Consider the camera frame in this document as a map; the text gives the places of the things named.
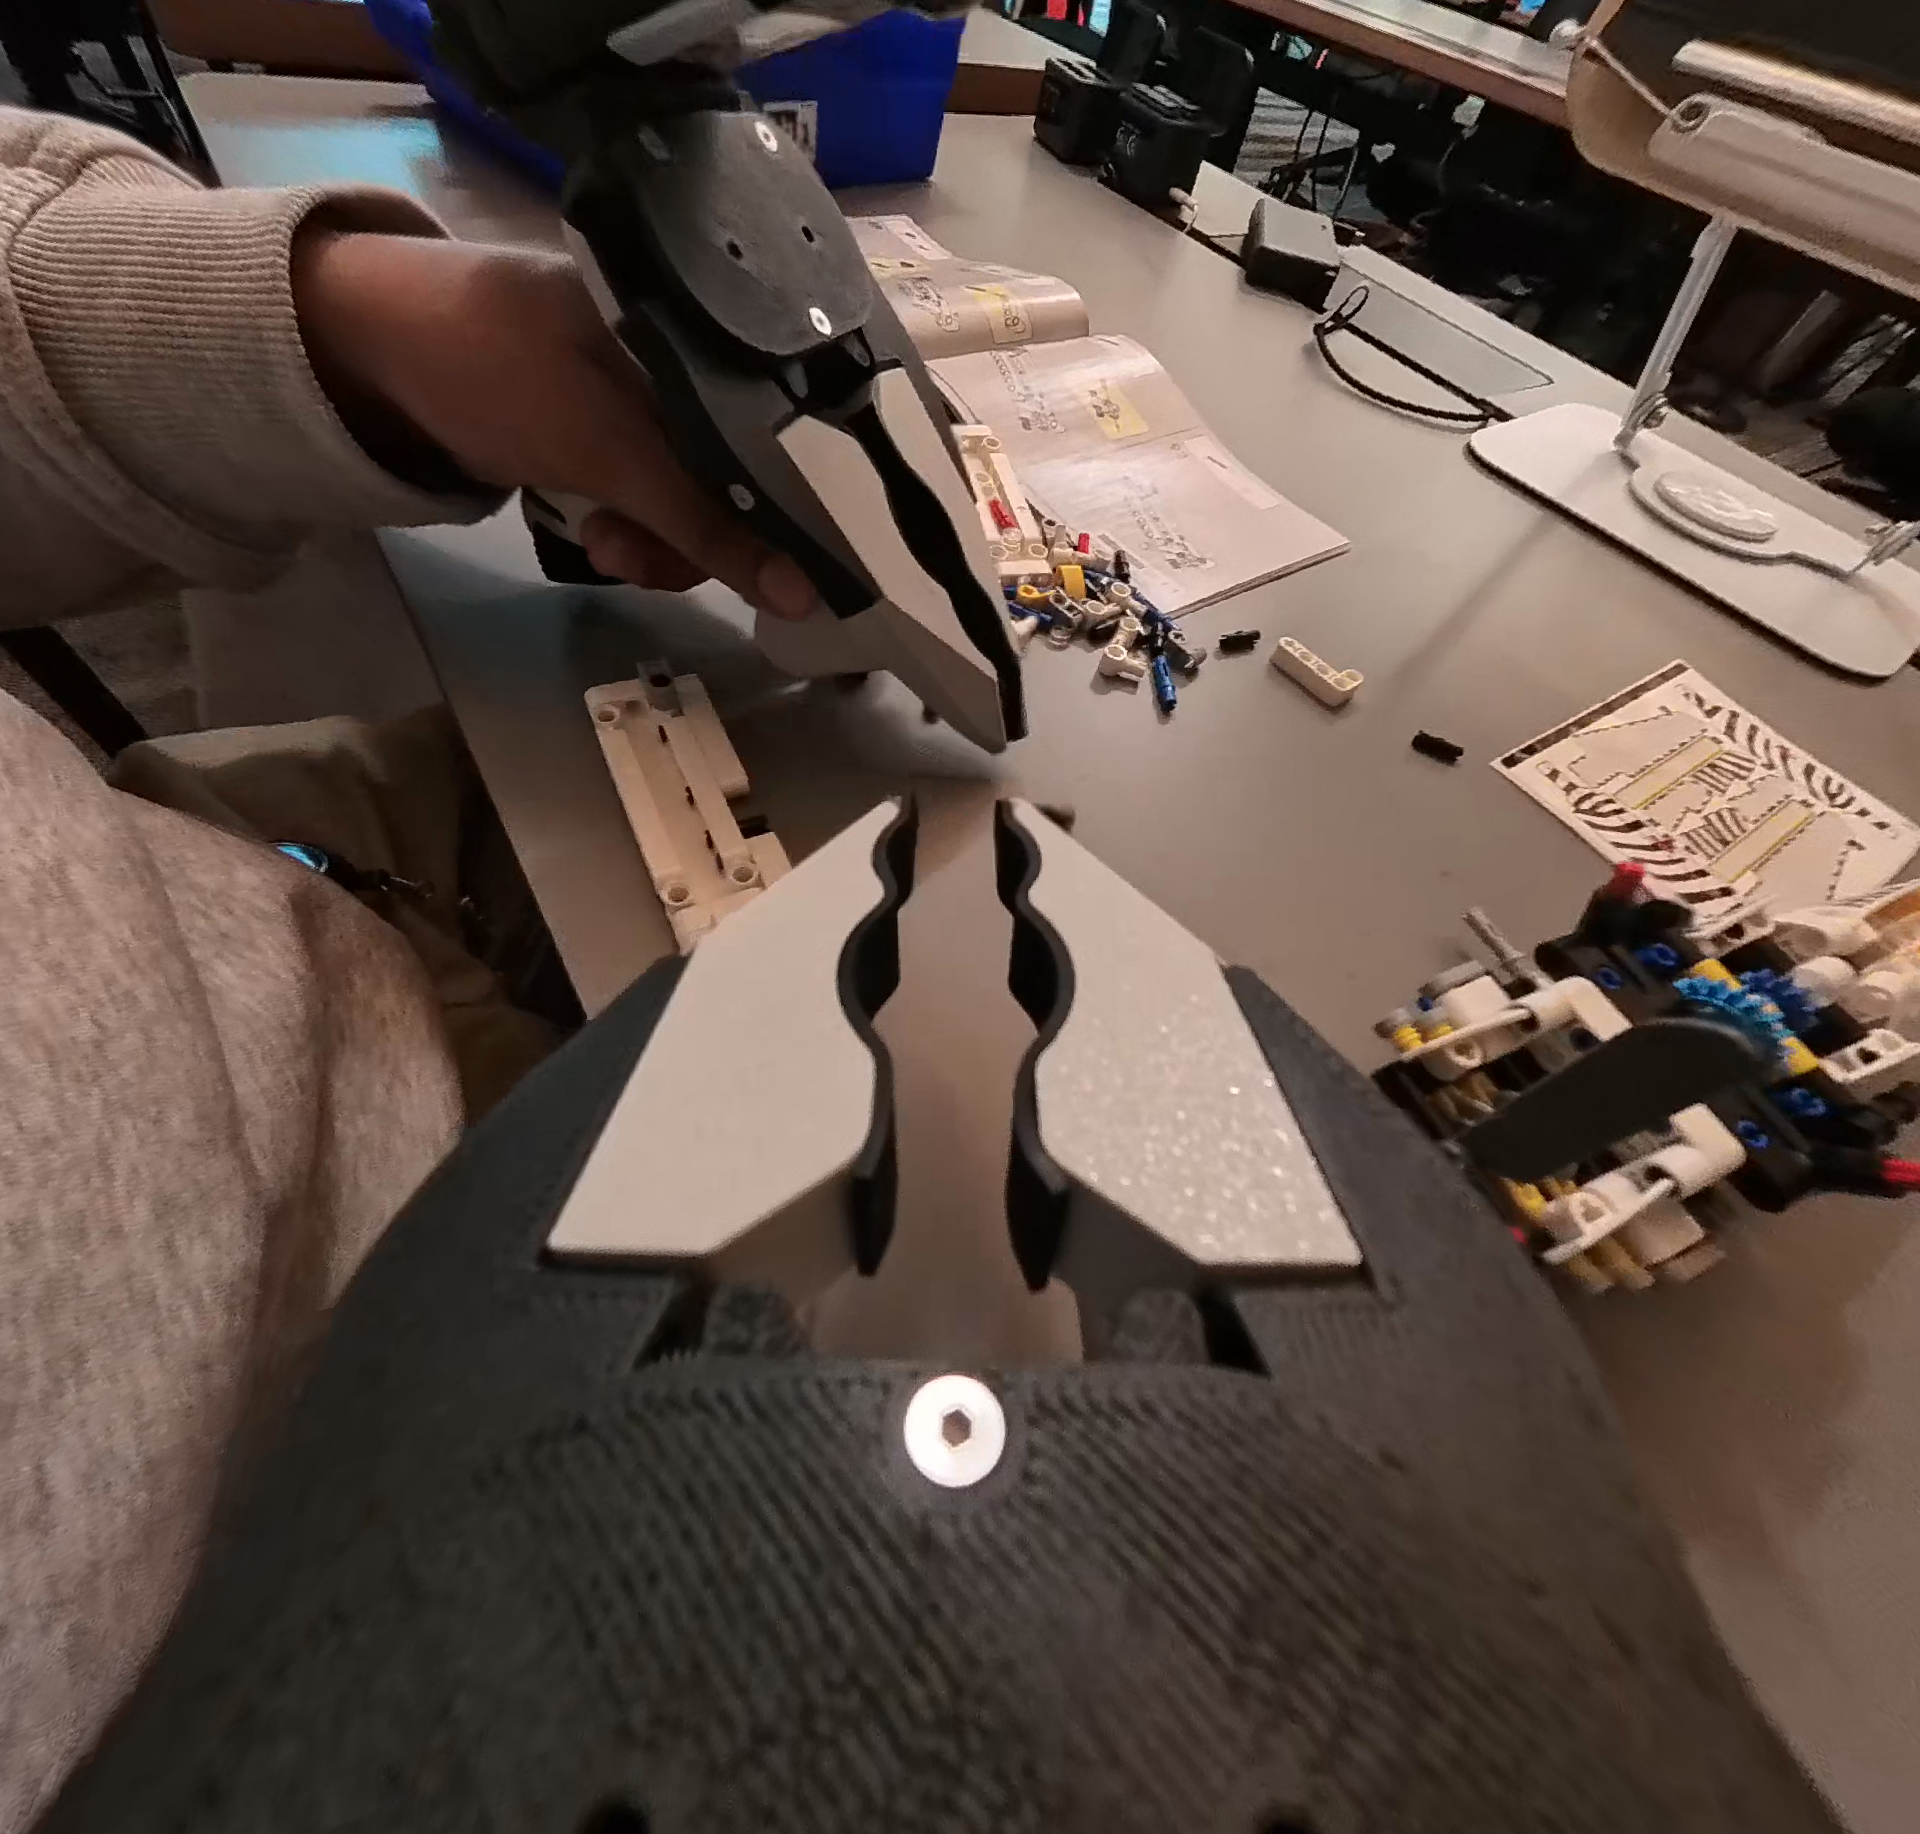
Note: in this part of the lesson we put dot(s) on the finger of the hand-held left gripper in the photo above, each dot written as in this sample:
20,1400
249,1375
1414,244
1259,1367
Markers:
937,470
855,545

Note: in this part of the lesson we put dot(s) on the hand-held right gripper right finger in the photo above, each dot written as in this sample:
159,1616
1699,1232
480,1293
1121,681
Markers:
1185,1115

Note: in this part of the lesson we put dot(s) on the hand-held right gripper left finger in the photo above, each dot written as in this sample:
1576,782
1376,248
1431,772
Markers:
721,1099

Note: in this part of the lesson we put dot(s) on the white lego panel assembly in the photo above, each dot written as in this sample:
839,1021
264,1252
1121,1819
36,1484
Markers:
675,799

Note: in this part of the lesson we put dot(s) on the person's left forearm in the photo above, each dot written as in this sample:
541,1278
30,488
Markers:
151,364

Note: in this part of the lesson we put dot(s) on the pile of loose lego pieces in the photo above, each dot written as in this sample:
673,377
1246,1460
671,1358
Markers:
1080,589

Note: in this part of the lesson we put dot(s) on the white angled lego beam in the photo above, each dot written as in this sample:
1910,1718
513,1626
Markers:
1316,668

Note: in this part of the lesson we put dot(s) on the white black lego vehicle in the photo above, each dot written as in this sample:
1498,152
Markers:
1650,1085

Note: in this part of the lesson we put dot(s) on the person's left hand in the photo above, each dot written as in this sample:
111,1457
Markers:
480,364

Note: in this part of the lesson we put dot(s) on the thin instruction booklet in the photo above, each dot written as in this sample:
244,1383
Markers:
961,289

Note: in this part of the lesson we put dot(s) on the blue plastic bin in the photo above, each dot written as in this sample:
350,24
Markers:
886,95

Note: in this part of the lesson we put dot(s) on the open instruction booklet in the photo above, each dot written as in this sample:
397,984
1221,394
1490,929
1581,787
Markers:
1171,485

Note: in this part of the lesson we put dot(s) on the black charger box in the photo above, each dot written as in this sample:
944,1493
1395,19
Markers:
1072,110
1156,139

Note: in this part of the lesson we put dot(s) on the black power adapter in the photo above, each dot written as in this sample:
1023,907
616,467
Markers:
1290,247

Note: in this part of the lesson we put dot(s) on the tan trousers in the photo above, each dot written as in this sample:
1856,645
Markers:
345,815

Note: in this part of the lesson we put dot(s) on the blue key clip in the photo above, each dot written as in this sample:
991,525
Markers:
308,859

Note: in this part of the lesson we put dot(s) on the zebra striped sticker sheet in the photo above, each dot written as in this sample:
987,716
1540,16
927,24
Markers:
1681,784

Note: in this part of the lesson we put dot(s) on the white desk lamp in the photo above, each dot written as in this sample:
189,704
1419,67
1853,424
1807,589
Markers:
1591,470

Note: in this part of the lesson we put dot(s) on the black chair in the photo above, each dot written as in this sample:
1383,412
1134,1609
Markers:
91,34

